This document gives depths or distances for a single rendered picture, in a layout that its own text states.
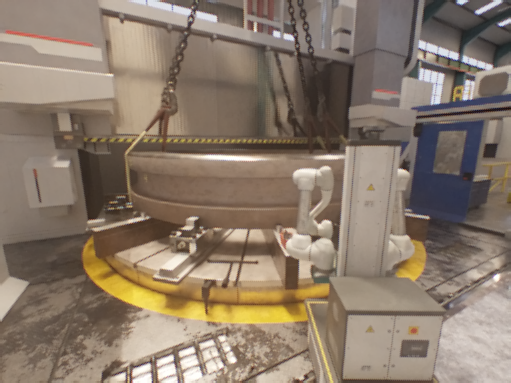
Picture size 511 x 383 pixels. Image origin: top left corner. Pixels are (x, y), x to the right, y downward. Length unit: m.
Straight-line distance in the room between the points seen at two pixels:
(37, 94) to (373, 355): 3.92
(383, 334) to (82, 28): 4.46
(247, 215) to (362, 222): 1.53
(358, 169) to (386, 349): 1.09
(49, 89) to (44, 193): 2.21
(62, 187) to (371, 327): 4.97
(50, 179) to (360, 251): 4.90
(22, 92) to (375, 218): 3.72
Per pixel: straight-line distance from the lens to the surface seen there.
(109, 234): 3.63
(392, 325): 1.71
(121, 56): 5.68
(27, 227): 6.00
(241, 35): 6.27
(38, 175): 5.35
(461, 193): 7.06
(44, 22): 4.31
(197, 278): 2.82
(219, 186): 3.07
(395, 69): 7.33
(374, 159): 1.77
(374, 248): 1.94
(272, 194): 3.03
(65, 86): 3.67
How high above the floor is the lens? 1.75
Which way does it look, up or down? 11 degrees down
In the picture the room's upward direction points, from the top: straight up
